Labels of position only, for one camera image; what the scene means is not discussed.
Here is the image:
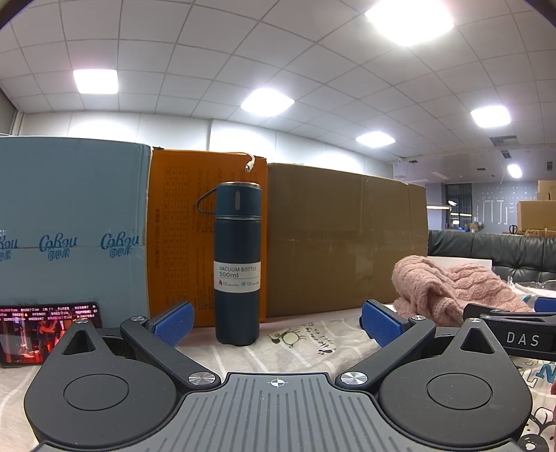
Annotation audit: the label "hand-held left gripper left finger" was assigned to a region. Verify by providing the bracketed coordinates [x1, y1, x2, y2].
[60, 302, 221, 389]

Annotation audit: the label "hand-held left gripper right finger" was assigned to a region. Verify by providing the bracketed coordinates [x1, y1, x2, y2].
[334, 299, 499, 389]

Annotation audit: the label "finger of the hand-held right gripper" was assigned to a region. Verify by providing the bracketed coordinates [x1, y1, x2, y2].
[485, 313, 556, 362]
[463, 297, 556, 324]

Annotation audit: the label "pink knitted sweater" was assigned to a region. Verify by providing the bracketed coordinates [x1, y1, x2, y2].
[392, 255, 533, 326]

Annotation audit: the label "clear plastic bag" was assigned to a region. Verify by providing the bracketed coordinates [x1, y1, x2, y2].
[495, 274, 556, 300]

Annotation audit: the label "black sofa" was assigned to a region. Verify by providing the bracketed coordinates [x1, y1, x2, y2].
[428, 229, 556, 283]

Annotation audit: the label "brown cardboard box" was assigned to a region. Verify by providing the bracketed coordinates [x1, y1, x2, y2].
[265, 162, 430, 323]

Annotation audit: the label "stack of cardboard boxes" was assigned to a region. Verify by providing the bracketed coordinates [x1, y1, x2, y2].
[517, 180, 556, 237]

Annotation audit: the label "white box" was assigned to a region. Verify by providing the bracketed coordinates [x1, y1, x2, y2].
[430, 256, 493, 270]

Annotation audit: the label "orange cardboard box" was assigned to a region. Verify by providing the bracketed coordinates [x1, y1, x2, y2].
[148, 147, 268, 328]

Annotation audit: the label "dark blue vacuum bottle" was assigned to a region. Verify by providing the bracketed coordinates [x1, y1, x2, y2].
[196, 181, 262, 347]

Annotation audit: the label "black smartphone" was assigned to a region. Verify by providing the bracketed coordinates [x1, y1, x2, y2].
[0, 302, 104, 368]

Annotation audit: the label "light blue cardboard box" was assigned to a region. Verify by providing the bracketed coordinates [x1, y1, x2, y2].
[0, 137, 153, 320]

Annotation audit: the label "square ceiling light panel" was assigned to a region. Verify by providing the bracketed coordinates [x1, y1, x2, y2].
[241, 88, 295, 116]
[470, 106, 511, 128]
[73, 68, 119, 94]
[365, 0, 455, 48]
[356, 131, 395, 147]

